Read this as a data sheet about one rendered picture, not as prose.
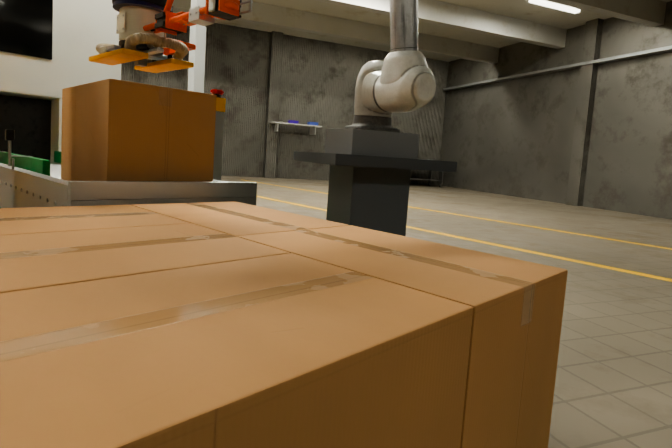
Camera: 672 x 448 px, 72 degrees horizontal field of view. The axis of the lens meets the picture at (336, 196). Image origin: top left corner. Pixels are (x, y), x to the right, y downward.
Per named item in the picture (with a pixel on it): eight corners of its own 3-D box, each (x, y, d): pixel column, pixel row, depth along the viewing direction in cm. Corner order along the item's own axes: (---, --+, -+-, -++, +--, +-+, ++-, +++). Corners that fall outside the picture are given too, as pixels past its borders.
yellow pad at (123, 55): (88, 61, 191) (88, 48, 191) (113, 65, 199) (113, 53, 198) (121, 53, 168) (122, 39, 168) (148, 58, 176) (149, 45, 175)
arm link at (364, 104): (377, 119, 199) (382, 66, 196) (403, 118, 183) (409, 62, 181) (345, 115, 191) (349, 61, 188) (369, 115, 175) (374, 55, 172)
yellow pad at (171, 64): (134, 69, 205) (134, 58, 205) (155, 73, 212) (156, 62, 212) (171, 63, 182) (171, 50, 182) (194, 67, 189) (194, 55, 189)
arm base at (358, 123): (379, 132, 204) (380, 119, 203) (401, 133, 183) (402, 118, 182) (340, 129, 198) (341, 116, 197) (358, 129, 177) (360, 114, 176)
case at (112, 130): (60, 182, 201) (62, 88, 197) (152, 182, 228) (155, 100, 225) (106, 197, 158) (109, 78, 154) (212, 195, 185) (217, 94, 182)
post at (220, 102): (199, 285, 248) (207, 97, 240) (210, 283, 253) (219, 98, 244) (206, 288, 244) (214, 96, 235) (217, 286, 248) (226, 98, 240)
